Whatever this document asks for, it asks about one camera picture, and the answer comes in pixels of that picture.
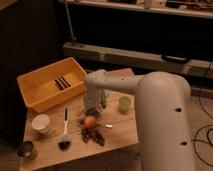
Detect black object on ledge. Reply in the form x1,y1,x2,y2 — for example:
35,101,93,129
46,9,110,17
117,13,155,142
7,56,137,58
161,55,190,64

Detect yellow plastic bin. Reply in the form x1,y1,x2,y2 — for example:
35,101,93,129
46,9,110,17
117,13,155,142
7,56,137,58
17,57,87,113

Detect bunch of dark grapes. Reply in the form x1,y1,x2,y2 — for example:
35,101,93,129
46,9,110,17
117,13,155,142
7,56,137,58
81,128,105,146

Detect orange ball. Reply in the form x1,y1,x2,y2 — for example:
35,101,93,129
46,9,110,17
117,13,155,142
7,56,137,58
84,116,96,128

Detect black floor cables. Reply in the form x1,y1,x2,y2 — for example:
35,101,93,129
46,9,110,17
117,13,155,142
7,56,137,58
192,61,213,168

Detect dark striped item in bin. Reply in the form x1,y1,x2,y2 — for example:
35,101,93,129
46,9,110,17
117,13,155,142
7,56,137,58
55,76,70,90

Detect green plastic cup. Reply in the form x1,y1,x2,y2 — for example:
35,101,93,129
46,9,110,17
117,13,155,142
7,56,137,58
119,96,131,113

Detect black white dish brush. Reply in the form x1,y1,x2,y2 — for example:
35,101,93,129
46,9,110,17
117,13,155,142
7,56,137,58
58,109,71,150

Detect metal tin can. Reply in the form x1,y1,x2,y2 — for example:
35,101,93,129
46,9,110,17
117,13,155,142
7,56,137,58
17,141,38,160

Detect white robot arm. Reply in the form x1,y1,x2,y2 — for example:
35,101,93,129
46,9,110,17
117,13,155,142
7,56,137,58
84,69,196,171

